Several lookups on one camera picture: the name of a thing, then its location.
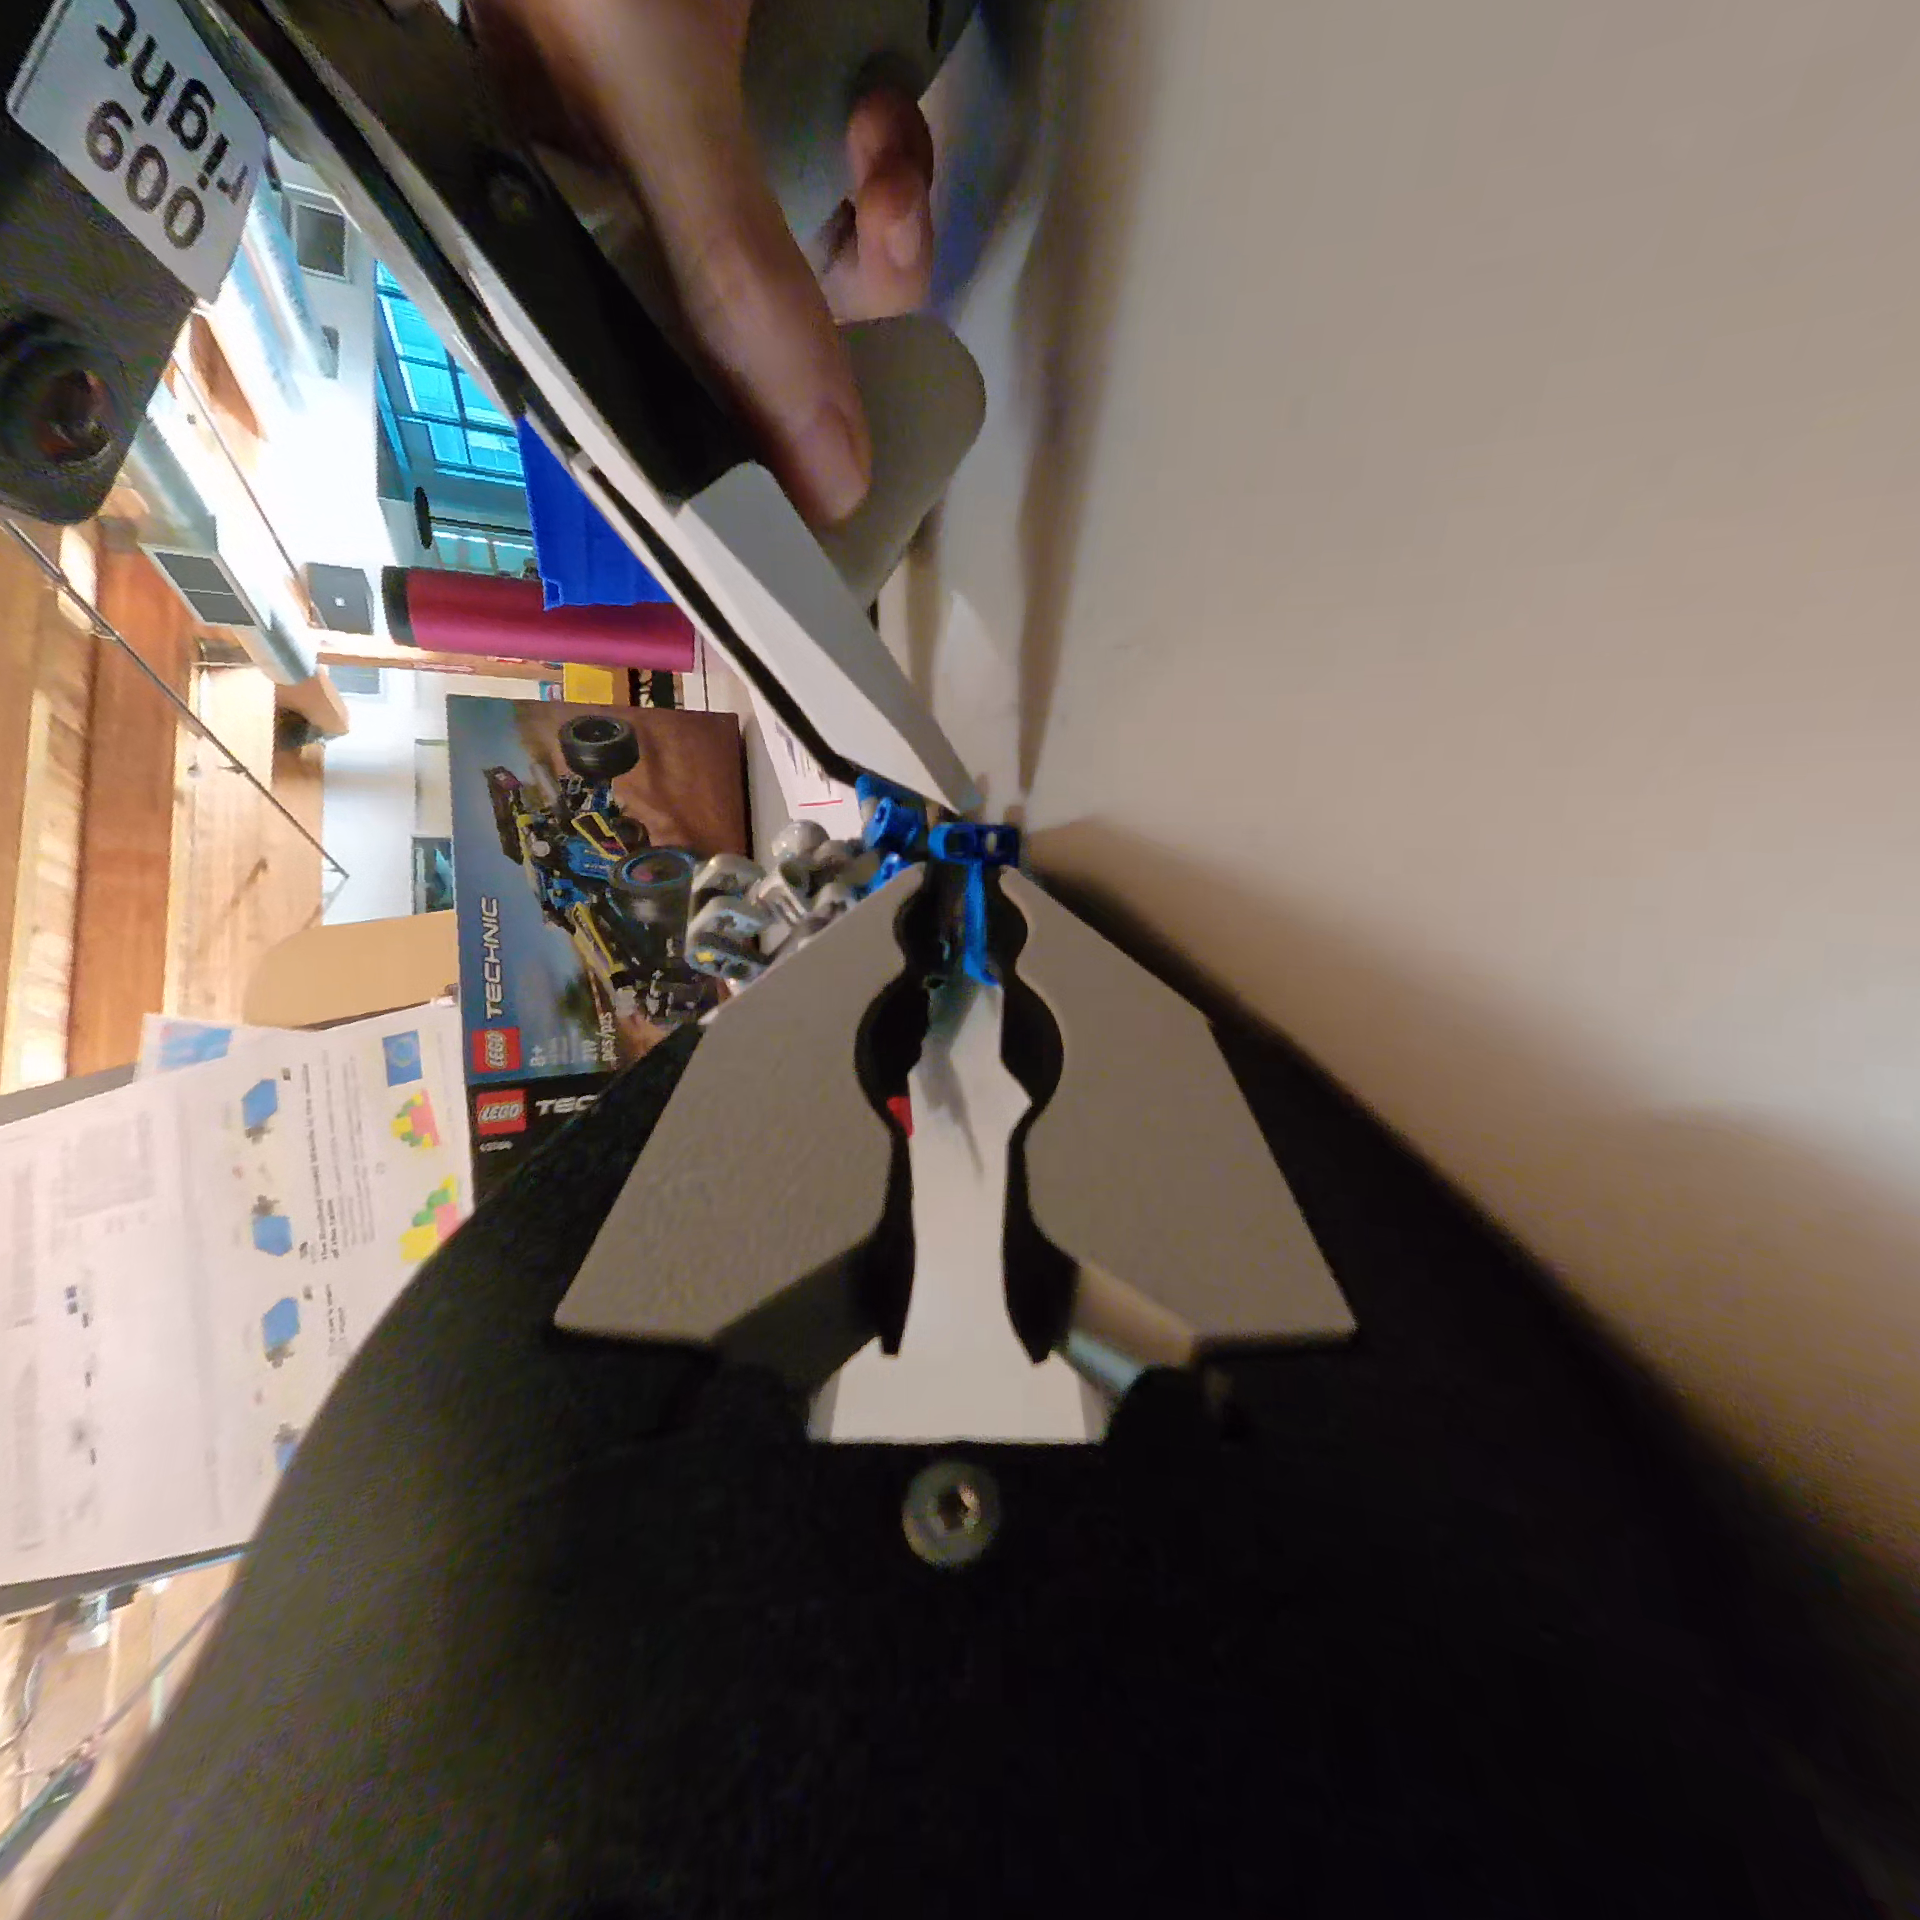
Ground blue plastic bin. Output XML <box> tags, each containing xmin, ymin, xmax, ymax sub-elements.
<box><xmin>517</xmin><ymin>416</ymin><xmax>682</xmax><ymax>615</ymax></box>

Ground maroon cylinder bottle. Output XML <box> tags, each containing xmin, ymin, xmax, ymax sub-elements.
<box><xmin>381</xmin><ymin>565</ymin><xmax>701</xmax><ymax>674</ymax></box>

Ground brown cardboard box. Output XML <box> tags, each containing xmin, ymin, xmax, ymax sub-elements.
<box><xmin>244</xmin><ymin>905</ymin><xmax>462</xmax><ymax>1032</ymax></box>

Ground grey and blue lego assembly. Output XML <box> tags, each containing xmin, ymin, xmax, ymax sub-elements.
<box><xmin>682</xmin><ymin>773</ymin><xmax>1033</xmax><ymax>1051</ymax></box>

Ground white printed instruction poster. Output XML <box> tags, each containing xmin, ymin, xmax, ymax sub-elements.
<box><xmin>0</xmin><ymin>995</ymin><xmax>478</xmax><ymax>1592</ymax></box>

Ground open lego instruction booklet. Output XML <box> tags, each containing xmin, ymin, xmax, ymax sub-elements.
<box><xmin>742</xmin><ymin>661</ymin><xmax>864</xmax><ymax>827</ymax></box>

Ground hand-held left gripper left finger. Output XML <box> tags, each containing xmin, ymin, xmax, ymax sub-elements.
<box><xmin>550</xmin><ymin>861</ymin><xmax>939</xmax><ymax>1397</ymax></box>

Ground person's right hand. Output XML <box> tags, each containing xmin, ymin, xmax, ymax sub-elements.
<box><xmin>472</xmin><ymin>0</ymin><xmax>939</xmax><ymax>529</ymax></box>

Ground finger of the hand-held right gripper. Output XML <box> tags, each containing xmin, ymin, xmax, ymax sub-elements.
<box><xmin>450</xmin><ymin>256</ymin><xmax>881</xmax><ymax>789</ymax></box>
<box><xmin>678</xmin><ymin>461</ymin><xmax>987</xmax><ymax>818</ymax></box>

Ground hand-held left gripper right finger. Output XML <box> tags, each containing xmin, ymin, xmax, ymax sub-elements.
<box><xmin>995</xmin><ymin>870</ymin><xmax>1361</xmax><ymax>1373</ymax></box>

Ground lego set box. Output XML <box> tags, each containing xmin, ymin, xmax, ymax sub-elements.
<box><xmin>443</xmin><ymin>693</ymin><xmax>753</xmax><ymax>1205</ymax></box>

